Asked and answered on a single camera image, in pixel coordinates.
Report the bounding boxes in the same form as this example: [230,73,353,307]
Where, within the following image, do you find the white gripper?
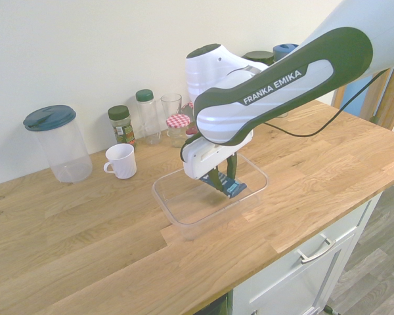
[179,129,253,196]

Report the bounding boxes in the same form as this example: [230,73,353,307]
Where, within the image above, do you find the clear plastic rectangular container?
[150,152,270,243]

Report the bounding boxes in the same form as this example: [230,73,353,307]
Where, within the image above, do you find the silver drawer handle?
[297,238,337,264]

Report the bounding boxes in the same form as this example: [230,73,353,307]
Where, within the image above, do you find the clear bottle green cap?
[135,89,162,146]

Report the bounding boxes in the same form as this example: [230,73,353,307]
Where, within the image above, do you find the dark Vega protein tub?
[242,51,276,66]

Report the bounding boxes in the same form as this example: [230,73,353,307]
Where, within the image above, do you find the spice jar dark green lid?
[107,104,139,150]

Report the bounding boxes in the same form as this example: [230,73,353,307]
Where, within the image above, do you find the white ceramic mug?
[103,143,138,180]

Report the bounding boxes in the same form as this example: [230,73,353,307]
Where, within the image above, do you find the white kitchen cabinet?
[232,192,385,315]

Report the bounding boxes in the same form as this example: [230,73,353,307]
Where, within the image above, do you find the glass jar red checkered lid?
[165,114,192,149]

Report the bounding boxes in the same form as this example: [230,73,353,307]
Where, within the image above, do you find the blue protein bar wrapper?
[198,172,248,200]

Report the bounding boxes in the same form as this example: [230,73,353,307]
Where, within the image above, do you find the clear pitcher with teal lid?
[22,104,94,184]

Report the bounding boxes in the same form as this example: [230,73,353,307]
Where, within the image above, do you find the blue lidded container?
[272,43,299,62]

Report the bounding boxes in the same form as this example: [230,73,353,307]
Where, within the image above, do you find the clear drinking glass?
[160,93,183,132]

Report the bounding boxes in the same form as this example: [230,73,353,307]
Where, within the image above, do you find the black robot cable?
[259,68,394,137]

